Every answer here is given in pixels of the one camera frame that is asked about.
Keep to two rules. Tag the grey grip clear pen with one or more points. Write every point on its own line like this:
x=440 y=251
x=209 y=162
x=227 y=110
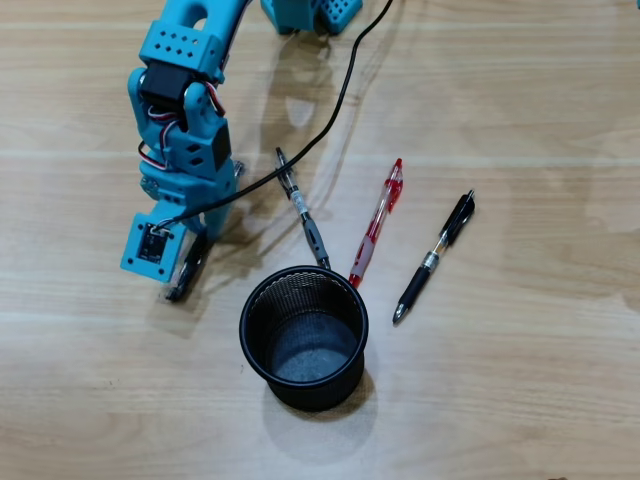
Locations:
x=315 y=240

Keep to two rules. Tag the thin clear black capped pen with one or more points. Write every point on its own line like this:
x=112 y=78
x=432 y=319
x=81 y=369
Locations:
x=182 y=280

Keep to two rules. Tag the red clear pen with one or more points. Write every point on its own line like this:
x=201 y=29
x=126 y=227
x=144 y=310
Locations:
x=372 y=230

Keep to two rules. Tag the black mesh pen holder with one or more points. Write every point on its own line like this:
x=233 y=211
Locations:
x=310 y=395

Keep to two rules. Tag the black grip silver band pen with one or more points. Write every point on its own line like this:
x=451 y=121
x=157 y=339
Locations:
x=417 y=285

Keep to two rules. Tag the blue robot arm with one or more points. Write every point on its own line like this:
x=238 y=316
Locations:
x=175 y=45

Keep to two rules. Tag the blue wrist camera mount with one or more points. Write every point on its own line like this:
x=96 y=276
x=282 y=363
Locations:
x=150 y=250

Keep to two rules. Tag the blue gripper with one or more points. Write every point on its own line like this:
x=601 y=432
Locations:
x=218 y=220

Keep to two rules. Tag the blue robot arm base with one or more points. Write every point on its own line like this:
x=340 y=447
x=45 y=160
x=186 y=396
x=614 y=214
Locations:
x=295 y=12

